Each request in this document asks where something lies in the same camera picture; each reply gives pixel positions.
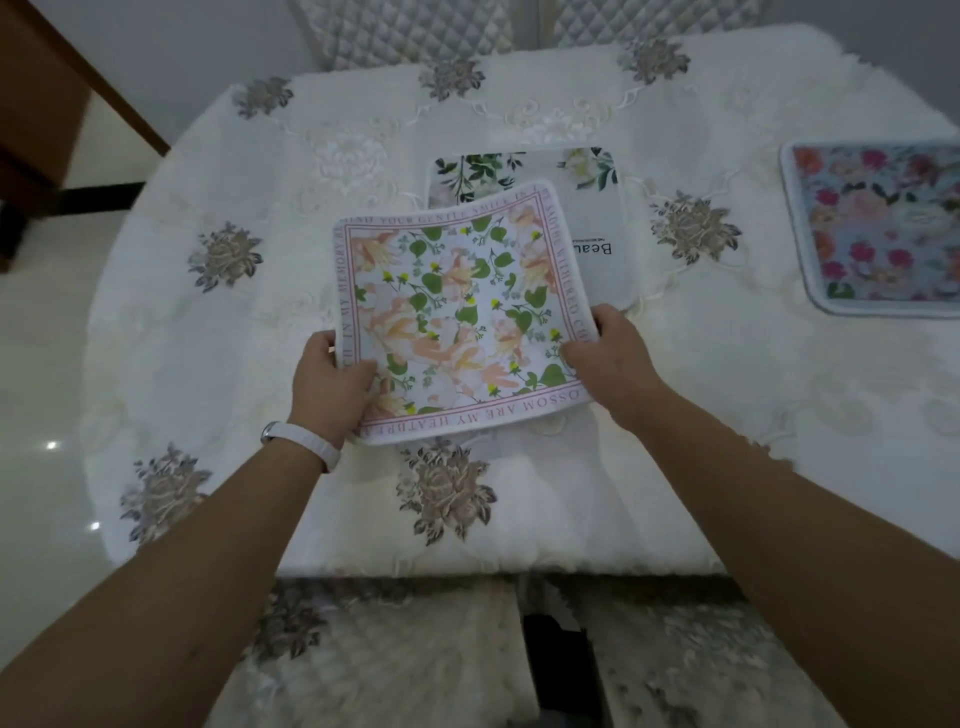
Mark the person's right thumb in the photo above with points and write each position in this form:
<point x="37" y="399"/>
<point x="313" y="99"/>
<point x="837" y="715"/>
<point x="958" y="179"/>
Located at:
<point x="579" y="350"/>

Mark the blue cloth with pink roses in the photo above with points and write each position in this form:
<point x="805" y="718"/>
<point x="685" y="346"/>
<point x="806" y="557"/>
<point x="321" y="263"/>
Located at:
<point x="877" y="225"/>

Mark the person's right forearm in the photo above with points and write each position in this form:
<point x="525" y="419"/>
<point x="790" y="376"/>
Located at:
<point x="810" y="555"/>

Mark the person's left thumb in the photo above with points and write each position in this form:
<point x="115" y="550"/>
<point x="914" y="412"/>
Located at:
<point x="355" y="376"/>

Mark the white embroidered floral tablecloth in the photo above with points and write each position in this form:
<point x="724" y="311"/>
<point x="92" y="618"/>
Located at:
<point x="480" y="360"/>

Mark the quilted grey chair back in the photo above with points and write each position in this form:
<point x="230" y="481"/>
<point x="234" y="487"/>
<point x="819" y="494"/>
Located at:
<point x="656" y="19"/>
<point x="401" y="30"/>

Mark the person's left forearm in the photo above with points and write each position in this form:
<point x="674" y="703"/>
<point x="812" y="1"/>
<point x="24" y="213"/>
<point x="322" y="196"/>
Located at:
<point x="150" y="592"/>

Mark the person's left hand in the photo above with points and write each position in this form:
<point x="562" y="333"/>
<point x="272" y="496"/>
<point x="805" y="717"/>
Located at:
<point x="328" y="391"/>

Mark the brown wooden cabinet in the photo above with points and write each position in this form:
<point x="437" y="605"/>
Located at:
<point x="52" y="97"/>

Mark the pink bordered floral cloth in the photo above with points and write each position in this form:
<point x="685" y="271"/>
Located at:
<point x="459" y="315"/>

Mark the white cloth with green leaves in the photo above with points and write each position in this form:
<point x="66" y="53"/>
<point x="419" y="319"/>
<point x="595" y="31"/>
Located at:
<point x="577" y="217"/>

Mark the person's right hand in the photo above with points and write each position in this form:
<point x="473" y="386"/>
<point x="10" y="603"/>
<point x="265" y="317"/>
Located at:
<point x="621" y="361"/>

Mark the white wristband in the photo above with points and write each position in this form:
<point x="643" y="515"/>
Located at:
<point x="300" y="441"/>

